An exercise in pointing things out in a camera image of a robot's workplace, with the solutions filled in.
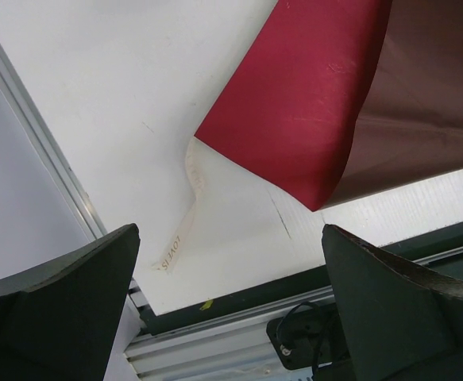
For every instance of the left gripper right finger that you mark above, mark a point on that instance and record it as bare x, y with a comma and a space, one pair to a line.
401, 320

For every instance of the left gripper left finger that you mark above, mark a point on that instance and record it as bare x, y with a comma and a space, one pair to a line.
58, 320

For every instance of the cream printed ribbon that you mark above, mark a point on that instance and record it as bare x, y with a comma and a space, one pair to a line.
172, 252

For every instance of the brown red wrapping paper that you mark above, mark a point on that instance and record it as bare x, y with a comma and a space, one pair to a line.
338, 99

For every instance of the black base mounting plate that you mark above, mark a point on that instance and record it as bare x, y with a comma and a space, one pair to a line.
295, 333

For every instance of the aluminium front rail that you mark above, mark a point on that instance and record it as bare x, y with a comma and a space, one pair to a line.
225, 339

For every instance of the left aluminium frame post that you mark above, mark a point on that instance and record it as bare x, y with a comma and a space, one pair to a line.
48, 150

